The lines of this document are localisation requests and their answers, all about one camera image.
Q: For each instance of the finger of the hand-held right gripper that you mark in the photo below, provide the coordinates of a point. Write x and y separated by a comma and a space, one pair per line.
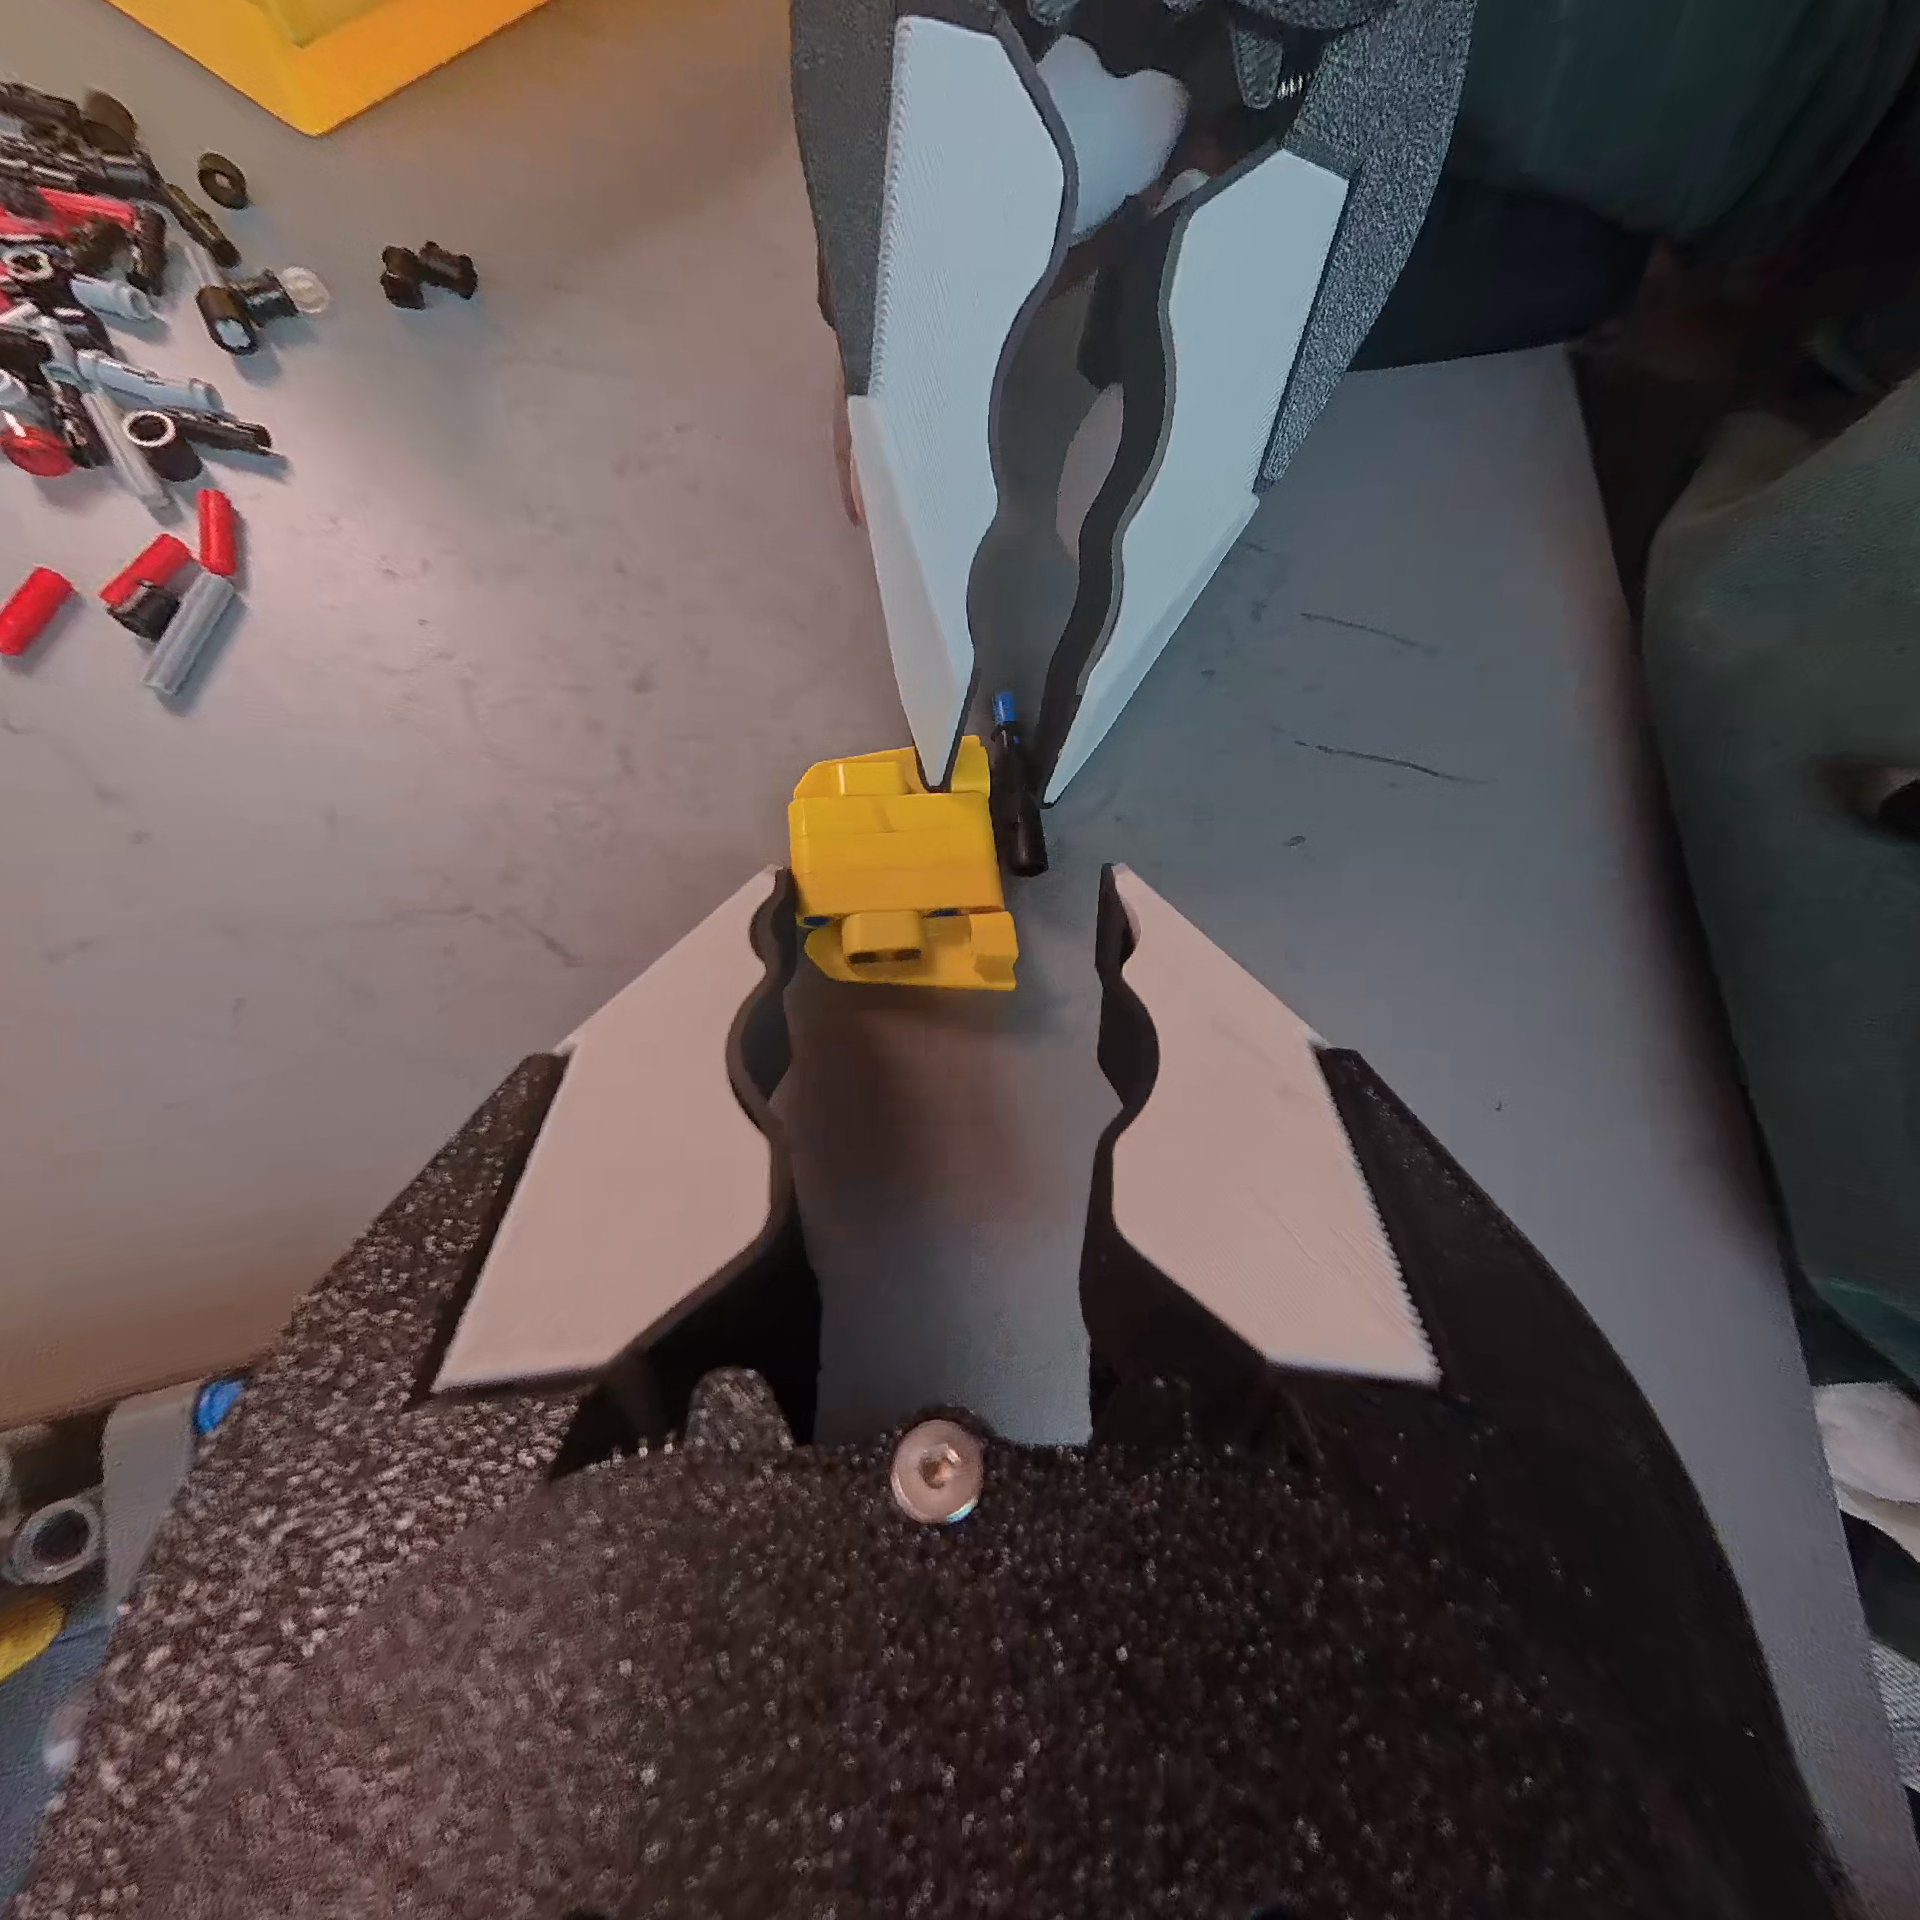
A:
942, 378
1229, 378

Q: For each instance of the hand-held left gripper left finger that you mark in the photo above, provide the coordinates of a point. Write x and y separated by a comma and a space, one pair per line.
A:
629, 1201

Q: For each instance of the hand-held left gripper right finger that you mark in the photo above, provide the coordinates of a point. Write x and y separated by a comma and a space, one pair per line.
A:
1262, 1201

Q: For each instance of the yellow lego block assembly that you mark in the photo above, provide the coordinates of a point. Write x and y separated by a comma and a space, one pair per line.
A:
887, 855

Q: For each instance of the black connector with blue pin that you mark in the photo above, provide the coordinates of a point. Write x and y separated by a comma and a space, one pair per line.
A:
1024, 819

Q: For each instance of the person's right forearm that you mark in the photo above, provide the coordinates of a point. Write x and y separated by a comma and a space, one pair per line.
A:
1653, 106

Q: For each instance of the black and yellow lego model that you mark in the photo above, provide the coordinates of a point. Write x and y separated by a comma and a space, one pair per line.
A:
142, 1455

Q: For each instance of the pile of small lego pieces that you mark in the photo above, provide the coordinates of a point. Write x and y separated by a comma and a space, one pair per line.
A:
90, 298

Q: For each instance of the person's right hand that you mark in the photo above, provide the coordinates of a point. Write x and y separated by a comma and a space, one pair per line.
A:
849, 449

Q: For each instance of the white cloth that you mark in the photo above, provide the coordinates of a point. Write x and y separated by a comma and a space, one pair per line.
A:
1868, 1439

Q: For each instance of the yellow plastic bin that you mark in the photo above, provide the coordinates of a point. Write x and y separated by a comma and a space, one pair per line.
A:
343, 89

